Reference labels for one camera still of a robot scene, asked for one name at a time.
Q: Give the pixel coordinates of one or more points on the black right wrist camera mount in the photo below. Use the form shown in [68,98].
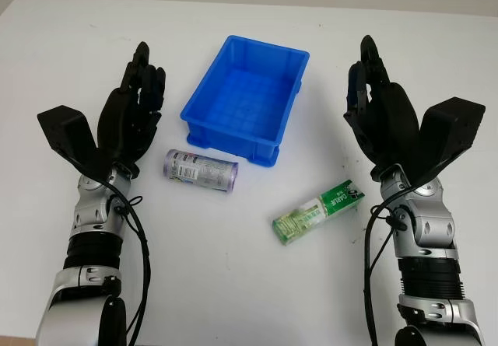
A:
[451,128]

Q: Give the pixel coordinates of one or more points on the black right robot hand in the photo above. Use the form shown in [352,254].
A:
[389,120]

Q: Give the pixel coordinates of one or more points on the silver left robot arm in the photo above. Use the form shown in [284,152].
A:
[93,210]

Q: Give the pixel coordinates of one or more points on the green white drink carton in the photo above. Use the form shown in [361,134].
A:
[311,215]

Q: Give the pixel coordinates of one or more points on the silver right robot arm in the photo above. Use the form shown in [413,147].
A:
[432,225]

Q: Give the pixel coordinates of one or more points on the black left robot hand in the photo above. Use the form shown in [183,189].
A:
[124,120]

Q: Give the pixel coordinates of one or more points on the purple drink can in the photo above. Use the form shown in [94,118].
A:
[198,170]

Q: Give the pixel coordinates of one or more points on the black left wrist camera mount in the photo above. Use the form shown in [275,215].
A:
[66,128]

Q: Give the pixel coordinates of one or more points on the blue plastic tray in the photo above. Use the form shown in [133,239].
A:
[241,101]

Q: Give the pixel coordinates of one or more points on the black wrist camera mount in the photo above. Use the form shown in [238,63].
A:
[66,128]
[451,128]

